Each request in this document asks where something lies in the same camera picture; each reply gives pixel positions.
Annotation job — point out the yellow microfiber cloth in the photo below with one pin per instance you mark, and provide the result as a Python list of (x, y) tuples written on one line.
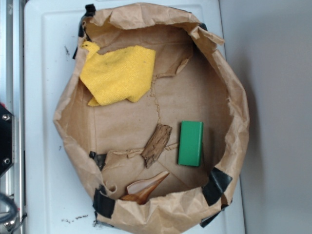
[(117, 75)]

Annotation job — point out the brown wood bark piece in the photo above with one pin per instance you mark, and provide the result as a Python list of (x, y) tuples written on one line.
[(156, 144)]

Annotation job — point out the green rectangular block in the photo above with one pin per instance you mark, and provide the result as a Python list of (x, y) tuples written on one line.
[(190, 145)]

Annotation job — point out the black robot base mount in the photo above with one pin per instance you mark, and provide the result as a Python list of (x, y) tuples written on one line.
[(6, 140)]

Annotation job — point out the aluminium frame rail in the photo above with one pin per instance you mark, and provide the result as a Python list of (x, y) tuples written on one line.
[(13, 212)]

